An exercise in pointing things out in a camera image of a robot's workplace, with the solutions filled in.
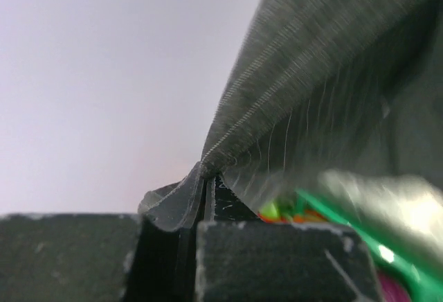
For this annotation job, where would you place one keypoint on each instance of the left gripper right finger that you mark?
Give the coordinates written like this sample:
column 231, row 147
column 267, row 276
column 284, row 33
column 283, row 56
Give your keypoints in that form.
column 241, row 258

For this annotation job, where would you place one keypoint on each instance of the purple onion toy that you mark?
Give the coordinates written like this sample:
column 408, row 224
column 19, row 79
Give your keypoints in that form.
column 393, row 291

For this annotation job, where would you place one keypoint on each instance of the green plastic basket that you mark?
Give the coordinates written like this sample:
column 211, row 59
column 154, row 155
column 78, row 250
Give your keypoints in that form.
column 421, row 281

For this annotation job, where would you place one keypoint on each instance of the black pinstriped shirt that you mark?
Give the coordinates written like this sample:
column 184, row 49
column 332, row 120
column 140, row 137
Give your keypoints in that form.
column 351, row 85

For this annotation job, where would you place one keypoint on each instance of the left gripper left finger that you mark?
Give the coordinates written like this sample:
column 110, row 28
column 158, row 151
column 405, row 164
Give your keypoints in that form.
column 148, row 256

